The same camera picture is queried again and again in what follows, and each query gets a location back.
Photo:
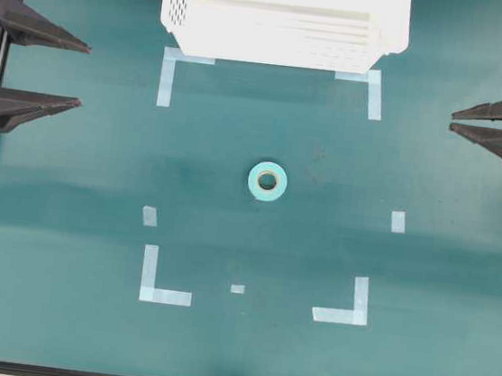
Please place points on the bottom right tape corner marker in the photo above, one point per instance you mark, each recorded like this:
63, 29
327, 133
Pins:
357, 316

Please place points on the tape corner marker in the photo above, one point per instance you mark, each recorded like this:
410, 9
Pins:
148, 290
168, 68
357, 316
373, 80

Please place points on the light blue tape roll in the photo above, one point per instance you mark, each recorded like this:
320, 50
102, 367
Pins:
267, 181

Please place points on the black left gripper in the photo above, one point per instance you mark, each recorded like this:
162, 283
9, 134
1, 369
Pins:
27, 27

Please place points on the bottom left tape corner marker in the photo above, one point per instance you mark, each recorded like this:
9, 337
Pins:
148, 290

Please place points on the small left tape strip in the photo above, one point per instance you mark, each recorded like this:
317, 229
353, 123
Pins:
149, 216

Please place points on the top left tape corner marker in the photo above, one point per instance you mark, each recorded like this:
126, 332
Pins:
168, 68

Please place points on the small right tape strip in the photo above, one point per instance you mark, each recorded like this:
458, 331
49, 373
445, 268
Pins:
398, 222

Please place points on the tiny centre tape piece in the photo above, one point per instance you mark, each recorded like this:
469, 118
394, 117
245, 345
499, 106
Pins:
237, 289

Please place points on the top right tape corner marker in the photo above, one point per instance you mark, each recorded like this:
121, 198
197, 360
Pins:
373, 80

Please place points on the small tape strip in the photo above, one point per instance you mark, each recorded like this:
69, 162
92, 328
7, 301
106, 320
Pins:
398, 222
149, 216

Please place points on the white plastic perforated basket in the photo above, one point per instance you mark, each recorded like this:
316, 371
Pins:
335, 35

